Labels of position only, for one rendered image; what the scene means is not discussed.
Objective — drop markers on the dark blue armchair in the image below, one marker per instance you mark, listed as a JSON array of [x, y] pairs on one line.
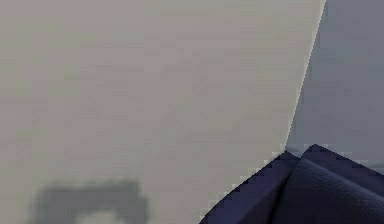
[[310, 193]]

